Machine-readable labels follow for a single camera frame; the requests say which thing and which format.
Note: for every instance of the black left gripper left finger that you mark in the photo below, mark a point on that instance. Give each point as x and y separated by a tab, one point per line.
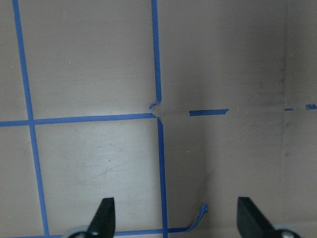
101	226

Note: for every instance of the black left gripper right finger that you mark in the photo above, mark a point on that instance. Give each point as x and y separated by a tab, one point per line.
251	222

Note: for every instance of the brown paper table cover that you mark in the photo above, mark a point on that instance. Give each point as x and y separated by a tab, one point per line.
174	108

